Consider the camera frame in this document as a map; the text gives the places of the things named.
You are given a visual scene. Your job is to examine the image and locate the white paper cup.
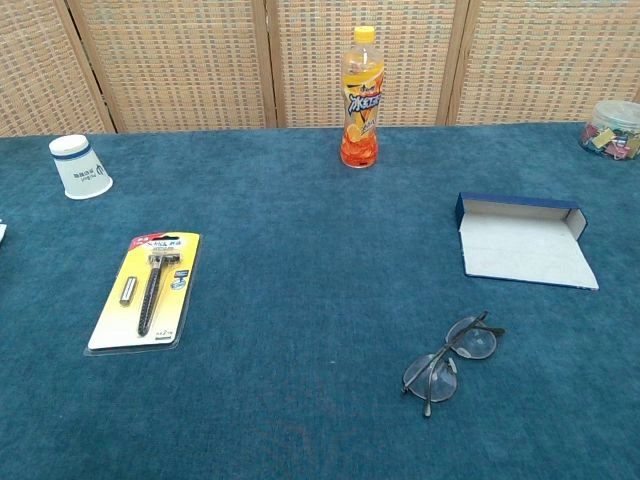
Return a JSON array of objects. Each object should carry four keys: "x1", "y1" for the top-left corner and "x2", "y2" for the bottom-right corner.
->
[{"x1": 48, "y1": 133, "x2": 114, "y2": 201}]

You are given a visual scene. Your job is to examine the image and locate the blue table cloth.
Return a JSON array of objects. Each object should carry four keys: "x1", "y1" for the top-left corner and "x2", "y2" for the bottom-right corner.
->
[{"x1": 0, "y1": 121, "x2": 640, "y2": 480}]

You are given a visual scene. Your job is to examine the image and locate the wire-rimmed eyeglasses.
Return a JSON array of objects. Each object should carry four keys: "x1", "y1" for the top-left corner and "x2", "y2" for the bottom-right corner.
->
[{"x1": 400, "y1": 310, "x2": 506, "y2": 419}]

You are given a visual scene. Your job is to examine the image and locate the woven folding screen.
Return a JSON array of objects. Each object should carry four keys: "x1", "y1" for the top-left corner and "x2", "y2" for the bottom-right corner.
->
[{"x1": 0, "y1": 0, "x2": 640, "y2": 137}]

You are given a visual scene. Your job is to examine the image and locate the orange juice bottle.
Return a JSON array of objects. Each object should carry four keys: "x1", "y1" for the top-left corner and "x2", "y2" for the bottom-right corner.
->
[{"x1": 340, "y1": 25, "x2": 385, "y2": 170}]

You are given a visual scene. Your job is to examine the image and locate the clear jar of clips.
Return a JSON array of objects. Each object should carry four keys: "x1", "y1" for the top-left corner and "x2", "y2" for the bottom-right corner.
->
[{"x1": 578, "y1": 100, "x2": 640, "y2": 162}]

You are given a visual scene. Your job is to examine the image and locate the yellow razor blister pack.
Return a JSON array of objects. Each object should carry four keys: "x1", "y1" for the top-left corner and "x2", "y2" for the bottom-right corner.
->
[{"x1": 83, "y1": 231, "x2": 202, "y2": 357}]

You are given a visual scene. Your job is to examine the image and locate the blue packaged item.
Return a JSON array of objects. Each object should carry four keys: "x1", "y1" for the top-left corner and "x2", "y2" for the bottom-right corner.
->
[{"x1": 455, "y1": 192, "x2": 600, "y2": 292}]

